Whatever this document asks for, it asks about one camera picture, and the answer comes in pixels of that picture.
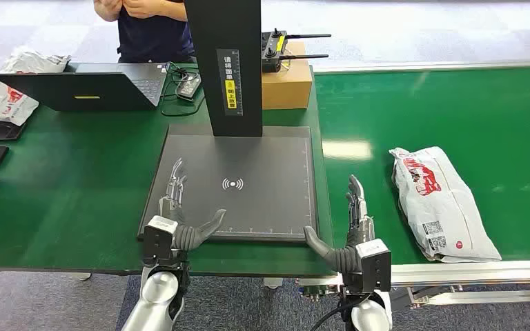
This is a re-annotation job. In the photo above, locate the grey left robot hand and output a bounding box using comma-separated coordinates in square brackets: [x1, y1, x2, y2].
[157, 157, 228, 251]

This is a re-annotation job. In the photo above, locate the person's right hand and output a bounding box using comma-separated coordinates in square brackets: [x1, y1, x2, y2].
[92, 0, 124, 23]

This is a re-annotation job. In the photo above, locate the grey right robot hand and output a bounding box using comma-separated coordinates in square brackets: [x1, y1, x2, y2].
[304, 174, 376, 274]

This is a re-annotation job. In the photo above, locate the person's left hand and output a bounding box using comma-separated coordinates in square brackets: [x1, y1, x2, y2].
[123, 0, 166, 20]

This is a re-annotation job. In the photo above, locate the white courier bag red print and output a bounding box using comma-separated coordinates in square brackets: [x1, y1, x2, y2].
[0, 47, 72, 127]
[389, 146, 502, 264]

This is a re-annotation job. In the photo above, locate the black inbound scanner machine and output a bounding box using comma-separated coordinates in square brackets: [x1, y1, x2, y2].
[137, 0, 321, 243]

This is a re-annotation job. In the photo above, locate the brown cardboard box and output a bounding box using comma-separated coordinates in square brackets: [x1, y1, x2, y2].
[261, 41, 315, 111]

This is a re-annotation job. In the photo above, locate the green conveyor belt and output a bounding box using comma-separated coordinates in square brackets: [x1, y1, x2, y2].
[314, 66, 530, 267]

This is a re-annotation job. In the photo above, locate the person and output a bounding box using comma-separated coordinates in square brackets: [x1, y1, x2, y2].
[92, 0, 197, 65]

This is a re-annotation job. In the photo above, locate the dark grey laptop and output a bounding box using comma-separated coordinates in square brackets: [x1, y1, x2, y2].
[0, 61, 170, 113]

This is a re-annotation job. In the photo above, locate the black power adapter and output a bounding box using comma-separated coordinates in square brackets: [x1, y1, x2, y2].
[175, 72, 202, 102]

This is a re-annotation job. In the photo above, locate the black remote controller with antennas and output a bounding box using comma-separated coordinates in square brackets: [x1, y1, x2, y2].
[261, 28, 333, 74]

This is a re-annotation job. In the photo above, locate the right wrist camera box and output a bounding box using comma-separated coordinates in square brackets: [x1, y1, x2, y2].
[354, 238, 393, 294]

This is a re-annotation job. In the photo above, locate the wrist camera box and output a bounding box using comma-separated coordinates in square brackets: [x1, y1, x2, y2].
[142, 215, 180, 270]
[354, 238, 393, 294]

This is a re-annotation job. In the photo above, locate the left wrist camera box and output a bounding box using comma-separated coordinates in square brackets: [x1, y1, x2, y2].
[142, 215, 180, 270]

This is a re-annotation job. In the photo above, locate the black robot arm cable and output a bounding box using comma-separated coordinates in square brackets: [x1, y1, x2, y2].
[309, 294, 372, 331]

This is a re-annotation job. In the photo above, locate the aluminium conveyor frame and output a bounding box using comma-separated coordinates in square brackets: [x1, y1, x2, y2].
[297, 59, 530, 308]

